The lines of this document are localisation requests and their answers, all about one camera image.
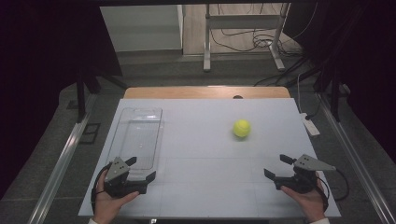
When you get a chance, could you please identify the person's left hand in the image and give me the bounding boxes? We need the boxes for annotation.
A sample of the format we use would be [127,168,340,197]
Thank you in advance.
[92,178,139,223]

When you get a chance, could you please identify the white board on table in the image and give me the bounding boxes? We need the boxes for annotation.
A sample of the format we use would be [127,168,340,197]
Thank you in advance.
[78,98,342,218]

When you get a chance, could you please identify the black floor plate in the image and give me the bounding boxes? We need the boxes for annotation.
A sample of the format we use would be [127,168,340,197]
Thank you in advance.
[78,122,102,145]

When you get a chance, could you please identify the dark curtain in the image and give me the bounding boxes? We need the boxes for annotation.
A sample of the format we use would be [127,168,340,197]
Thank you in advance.
[0,0,123,200]
[284,0,396,157]

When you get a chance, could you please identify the white power strip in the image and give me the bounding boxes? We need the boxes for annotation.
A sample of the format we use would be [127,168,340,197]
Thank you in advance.
[300,112,321,137]

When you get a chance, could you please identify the yellow tennis ball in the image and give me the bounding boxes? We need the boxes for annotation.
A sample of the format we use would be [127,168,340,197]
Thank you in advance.
[233,119,252,138]

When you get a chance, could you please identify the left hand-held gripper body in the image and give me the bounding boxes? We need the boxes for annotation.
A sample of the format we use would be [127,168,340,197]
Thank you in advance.
[104,157,148,199]

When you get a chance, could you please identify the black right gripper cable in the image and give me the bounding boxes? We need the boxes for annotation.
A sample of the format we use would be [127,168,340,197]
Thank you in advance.
[320,169,350,203]

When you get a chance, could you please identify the white cabinet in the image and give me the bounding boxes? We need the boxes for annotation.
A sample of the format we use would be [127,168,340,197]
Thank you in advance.
[100,4,185,53]

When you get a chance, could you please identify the white metal desk frame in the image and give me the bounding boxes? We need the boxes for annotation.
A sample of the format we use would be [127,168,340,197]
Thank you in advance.
[203,3,291,73]

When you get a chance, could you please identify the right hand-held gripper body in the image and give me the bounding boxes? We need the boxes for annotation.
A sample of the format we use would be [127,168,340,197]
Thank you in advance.
[274,154,336,194]

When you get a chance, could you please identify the clear plastic container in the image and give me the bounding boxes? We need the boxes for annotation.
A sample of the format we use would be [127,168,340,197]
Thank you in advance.
[106,107,163,181]

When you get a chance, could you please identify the black cables on floor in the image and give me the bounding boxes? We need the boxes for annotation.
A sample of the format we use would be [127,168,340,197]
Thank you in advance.
[209,3,304,59]

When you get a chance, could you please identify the person's right hand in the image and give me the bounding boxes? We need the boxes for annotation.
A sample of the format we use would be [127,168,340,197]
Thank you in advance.
[280,174,326,223]

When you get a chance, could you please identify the wooden table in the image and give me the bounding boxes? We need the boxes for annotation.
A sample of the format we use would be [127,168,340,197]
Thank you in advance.
[123,86,291,100]

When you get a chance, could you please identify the black stand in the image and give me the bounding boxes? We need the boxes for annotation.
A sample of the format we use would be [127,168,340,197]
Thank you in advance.
[75,66,129,124]
[313,66,350,123]

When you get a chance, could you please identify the aluminium floor rail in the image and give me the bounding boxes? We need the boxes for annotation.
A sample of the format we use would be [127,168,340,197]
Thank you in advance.
[317,92,396,224]
[27,92,98,224]

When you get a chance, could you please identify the white power cable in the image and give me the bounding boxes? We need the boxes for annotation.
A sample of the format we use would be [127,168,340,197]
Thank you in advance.
[296,73,305,115]

